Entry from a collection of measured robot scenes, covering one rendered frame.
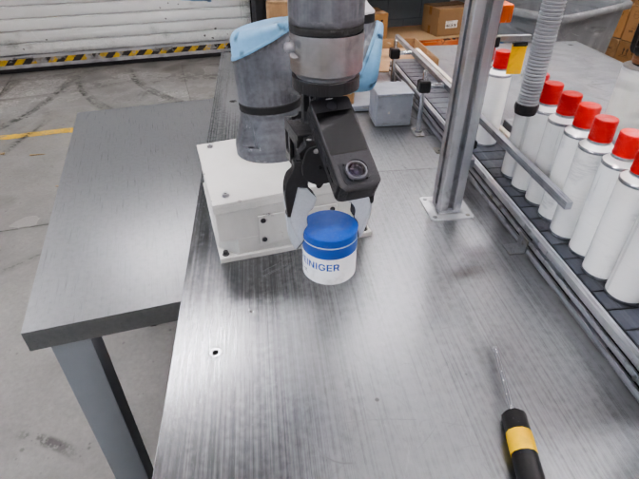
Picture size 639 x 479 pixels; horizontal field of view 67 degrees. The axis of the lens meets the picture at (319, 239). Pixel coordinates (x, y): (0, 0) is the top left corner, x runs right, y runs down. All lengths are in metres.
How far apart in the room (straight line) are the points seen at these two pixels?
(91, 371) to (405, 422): 0.54
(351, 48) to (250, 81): 0.41
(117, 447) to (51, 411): 0.77
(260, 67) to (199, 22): 4.29
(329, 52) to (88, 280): 0.57
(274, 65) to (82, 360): 0.59
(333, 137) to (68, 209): 0.72
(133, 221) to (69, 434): 0.92
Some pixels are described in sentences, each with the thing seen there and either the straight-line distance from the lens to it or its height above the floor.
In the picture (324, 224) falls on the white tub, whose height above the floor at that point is 1.02.
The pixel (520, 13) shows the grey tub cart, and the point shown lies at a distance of 3.23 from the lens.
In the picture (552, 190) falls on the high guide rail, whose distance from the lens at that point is 0.87.
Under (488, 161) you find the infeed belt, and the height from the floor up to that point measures 0.88.
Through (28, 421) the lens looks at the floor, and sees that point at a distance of 1.86.
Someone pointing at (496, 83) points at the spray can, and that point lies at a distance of 1.12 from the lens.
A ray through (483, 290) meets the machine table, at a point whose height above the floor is 0.83.
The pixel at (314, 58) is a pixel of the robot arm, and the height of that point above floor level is 1.22.
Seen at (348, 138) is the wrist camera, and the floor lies 1.15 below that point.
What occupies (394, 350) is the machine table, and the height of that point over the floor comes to 0.83.
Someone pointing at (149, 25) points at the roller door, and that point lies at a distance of 5.14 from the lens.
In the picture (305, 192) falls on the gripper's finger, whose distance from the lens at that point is 0.55.
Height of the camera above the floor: 1.35
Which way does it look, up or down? 36 degrees down
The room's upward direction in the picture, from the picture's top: straight up
